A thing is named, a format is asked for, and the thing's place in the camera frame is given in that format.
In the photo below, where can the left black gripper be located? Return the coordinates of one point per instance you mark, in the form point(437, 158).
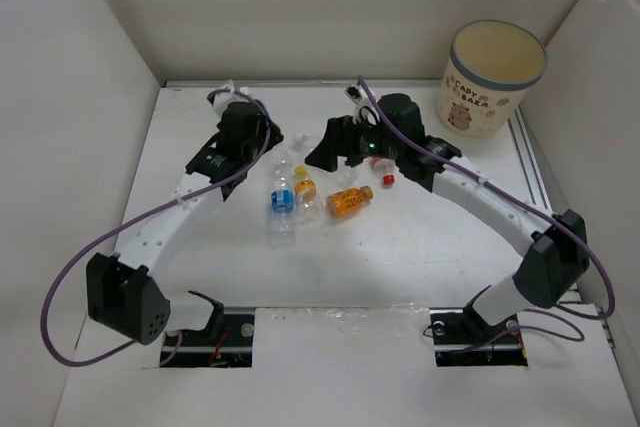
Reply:
point(263, 127)

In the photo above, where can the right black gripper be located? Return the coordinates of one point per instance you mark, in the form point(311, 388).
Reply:
point(339, 140)

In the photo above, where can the clear bottle blue label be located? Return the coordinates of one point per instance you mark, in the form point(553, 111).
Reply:
point(281, 226)

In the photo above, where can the large clear plastic bottle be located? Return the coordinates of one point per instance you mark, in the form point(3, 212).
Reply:
point(304, 143)

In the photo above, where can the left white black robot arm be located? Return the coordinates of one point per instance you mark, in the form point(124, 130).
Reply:
point(122, 289)

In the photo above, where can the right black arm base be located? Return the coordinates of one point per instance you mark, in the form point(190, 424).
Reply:
point(461, 341)

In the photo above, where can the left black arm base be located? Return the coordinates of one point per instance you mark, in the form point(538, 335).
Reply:
point(203, 333)

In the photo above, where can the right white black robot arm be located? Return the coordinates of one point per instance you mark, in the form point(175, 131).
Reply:
point(551, 262)

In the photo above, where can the cream capybara bin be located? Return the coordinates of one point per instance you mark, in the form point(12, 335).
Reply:
point(492, 65)

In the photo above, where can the clear bottle red label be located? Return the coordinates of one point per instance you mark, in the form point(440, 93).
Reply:
point(384, 169)

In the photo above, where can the clear bottle yellow cap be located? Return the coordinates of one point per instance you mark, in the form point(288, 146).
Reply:
point(308, 202)

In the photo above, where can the orange bottle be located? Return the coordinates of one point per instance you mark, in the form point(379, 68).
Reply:
point(347, 202)

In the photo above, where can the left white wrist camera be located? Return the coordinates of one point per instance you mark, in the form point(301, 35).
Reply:
point(221, 97)

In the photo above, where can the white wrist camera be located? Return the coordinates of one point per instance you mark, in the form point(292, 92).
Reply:
point(221, 97)
point(363, 110)

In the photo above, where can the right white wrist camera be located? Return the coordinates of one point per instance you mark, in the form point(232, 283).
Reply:
point(363, 110)

